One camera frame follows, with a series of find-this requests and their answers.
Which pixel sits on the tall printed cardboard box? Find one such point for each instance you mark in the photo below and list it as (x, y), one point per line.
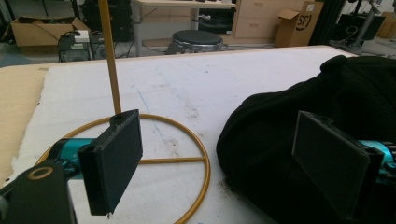
(297, 25)

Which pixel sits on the gold metal stand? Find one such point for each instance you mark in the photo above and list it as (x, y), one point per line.
(112, 77)

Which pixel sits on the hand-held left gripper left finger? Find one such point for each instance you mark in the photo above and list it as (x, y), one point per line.
(112, 161)

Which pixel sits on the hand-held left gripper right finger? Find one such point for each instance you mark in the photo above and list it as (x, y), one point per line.
(333, 155)

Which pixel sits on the open brown cardboard box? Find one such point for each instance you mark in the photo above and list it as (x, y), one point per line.
(40, 31)

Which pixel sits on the round black stool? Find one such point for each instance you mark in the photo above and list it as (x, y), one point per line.
(196, 39)

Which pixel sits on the grey metal stand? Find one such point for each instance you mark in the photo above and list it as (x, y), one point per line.
(364, 23)

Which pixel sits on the light wooden drawer cabinet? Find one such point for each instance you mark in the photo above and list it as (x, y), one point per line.
(258, 20)

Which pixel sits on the white table cover sheet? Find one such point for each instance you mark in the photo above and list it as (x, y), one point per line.
(193, 93)

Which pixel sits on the black cloth garment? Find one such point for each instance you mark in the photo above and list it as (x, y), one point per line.
(314, 143)

